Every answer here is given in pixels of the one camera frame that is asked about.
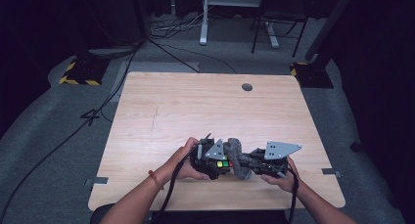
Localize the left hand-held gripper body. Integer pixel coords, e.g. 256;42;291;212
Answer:
190;137;229;181

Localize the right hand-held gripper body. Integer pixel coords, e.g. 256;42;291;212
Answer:
258;140;302;179

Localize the colourful puzzle cube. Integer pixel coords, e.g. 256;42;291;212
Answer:
215;158;235;170

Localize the grey terry cloth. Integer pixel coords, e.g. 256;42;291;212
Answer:
227;137;253;181

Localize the person's left hand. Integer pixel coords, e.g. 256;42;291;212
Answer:
165;136;211;182

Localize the person's right hand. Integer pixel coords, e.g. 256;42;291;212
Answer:
259;157;300;194

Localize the person's dark clothing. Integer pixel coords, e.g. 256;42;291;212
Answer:
89;202;292;224

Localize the grey tape strip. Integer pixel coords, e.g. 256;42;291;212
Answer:
84;176;110;188
321;167;344;179

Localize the black stand base striped edge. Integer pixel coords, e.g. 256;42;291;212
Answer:
290;61;335;89
58;56;111;86

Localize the black chair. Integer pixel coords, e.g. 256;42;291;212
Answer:
250;0;309;59

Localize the white desk leg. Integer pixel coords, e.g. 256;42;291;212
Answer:
199;0;210;47

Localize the dark slanted stand pole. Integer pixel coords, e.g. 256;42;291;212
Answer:
304;0;356;63

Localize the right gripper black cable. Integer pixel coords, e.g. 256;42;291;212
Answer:
285;167;300;224

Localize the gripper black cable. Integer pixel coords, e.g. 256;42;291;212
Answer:
285;167;300;224
153;132;213;224

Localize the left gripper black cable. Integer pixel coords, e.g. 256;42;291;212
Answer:
153;132;213;224

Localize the orange bead bracelet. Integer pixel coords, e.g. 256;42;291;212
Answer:
148;169;165;191

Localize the thin black floor cable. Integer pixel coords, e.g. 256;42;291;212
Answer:
147;37;238;75

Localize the long black floor cable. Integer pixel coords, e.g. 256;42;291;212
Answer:
0;41;145;222

